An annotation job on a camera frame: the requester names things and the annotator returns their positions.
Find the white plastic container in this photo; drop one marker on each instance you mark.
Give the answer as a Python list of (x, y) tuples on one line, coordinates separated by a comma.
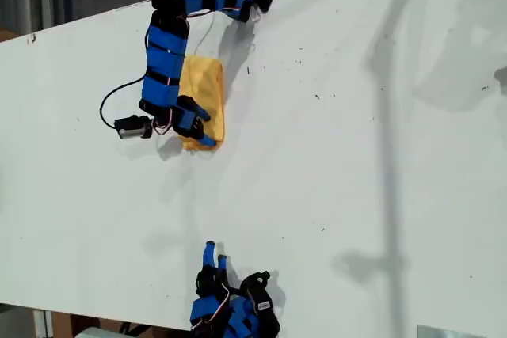
[(101, 333)]

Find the yellow square towel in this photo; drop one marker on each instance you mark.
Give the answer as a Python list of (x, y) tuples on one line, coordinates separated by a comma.
[(206, 84)]

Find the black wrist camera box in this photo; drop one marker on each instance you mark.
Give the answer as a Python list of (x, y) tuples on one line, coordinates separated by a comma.
[(132, 128), (259, 294)]

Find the brown cardboard box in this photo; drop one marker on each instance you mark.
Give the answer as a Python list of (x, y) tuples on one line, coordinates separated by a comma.
[(62, 326)]

